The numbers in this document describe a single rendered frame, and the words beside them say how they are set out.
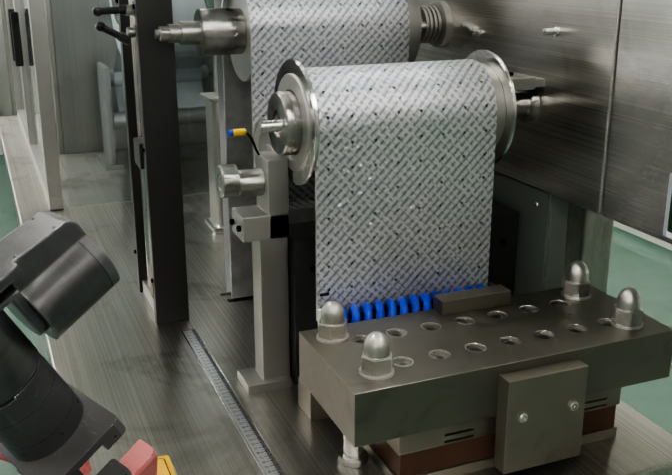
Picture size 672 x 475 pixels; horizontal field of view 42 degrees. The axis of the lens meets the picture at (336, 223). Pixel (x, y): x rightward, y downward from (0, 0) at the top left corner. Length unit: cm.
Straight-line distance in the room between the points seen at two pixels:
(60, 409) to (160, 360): 63
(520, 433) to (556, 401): 5
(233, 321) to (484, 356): 52
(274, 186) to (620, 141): 41
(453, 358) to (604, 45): 40
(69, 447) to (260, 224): 50
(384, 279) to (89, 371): 43
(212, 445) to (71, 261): 49
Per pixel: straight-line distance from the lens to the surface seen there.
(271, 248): 109
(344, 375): 91
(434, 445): 96
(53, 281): 60
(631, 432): 112
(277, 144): 104
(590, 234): 140
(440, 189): 107
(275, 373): 116
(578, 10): 111
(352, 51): 125
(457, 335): 100
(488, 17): 127
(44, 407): 62
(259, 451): 103
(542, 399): 97
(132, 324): 138
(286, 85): 104
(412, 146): 104
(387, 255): 106
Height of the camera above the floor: 145
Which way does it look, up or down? 17 degrees down
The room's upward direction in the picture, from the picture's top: straight up
